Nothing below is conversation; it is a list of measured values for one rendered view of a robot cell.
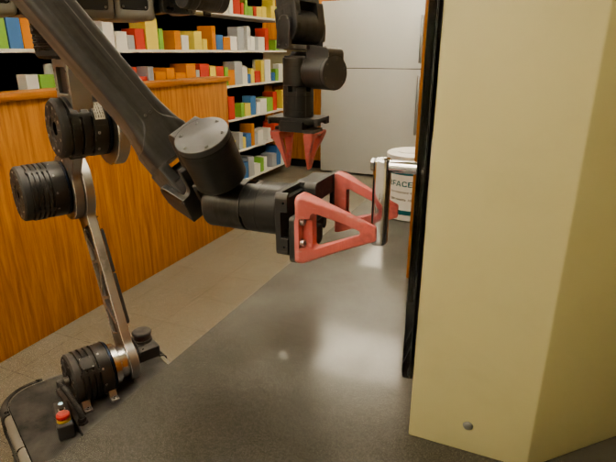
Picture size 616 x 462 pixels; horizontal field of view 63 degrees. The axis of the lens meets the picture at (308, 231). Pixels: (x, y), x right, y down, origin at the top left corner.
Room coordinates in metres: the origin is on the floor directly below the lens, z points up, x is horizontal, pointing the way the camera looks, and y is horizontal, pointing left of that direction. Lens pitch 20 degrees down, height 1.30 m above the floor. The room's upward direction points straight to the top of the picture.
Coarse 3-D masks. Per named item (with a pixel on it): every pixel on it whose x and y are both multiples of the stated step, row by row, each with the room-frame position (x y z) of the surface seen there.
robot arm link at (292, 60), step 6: (294, 54) 0.97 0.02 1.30; (300, 54) 0.95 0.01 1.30; (282, 60) 0.96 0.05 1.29; (288, 60) 0.94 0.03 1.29; (294, 60) 0.94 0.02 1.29; (300, 60) 0.94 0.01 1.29; (282, 66) 0.96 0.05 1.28; (288, 66) 0.94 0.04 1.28; (294, 66) 0.94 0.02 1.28; (300, 66) 0.94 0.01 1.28; (282, 72) 0.96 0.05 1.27; (288, 72) 0.94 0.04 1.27; (294, 72) 0.94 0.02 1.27; (300, 72) 0.94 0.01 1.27; (288, 78) 0.94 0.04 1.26; (294, 78) 0.94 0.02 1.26; (300, 78) 0.94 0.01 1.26; (288, 84) 0.94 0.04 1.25; (294, 84) 0.94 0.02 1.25; (300, 84) 0.94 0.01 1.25; (294, 90) 0.95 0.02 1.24
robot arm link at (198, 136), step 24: (192, 120) 0.53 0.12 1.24; (216, 120) 0.52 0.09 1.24; (192, 144) 0.49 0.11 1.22; (216, 144) 0.48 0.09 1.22; (192, 168) 0.49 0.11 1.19; (216, 168) 0.49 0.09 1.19; (240, 168) 0.52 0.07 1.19; (168, 192) 0.57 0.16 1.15; (192, 192) 0.55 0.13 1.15; (216, 192) 0.51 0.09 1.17; (192, 216) 0.56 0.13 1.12
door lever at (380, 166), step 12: (372, 168) 0.48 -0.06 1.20; (384, 168) 0.47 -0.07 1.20; (396, 168) 0.47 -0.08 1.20; (408, 168) 0.46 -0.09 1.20; (384, 180) 0.47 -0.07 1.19; (372, 192) 0.48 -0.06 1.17; (384, 192) 0.47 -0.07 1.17; (372, 204) 0.48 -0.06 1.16; (384, 204) 0.47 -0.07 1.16; (372, 216) 0.48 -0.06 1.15; (384, 216) 0.47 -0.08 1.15; (384, 228) 0.47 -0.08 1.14; (384, 240) 0.47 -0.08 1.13
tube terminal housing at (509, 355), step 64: (448, 0) 0.41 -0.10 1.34; (512, 0) 0.39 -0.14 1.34; (576, 0) 0.37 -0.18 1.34; (448, 64) 0.41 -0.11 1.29; (512, 64) 0.39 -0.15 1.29; (576, 64) 0.37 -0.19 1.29; (448, 128) 0.41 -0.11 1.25; (512, 128) 0.39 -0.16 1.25; (576, 128) 0.37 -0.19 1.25; (448, 192) 0.40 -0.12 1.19; (512, 192) 0.38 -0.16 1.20; (576, 192) 0.37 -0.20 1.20; (448, 256) 0.40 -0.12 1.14; (512, 256) 0.38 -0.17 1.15; (576, 256) 0.37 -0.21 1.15; (448, 320) 0.40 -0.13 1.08; (512, 320) 0.38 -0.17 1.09; (576, 320) 0.38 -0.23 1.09; (448, 384) 0.40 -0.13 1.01; (512, 384) 0.37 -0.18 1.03; (576, 384) 0.38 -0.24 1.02; (512, 448) 0.37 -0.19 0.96; (576, 448) 0.39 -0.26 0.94
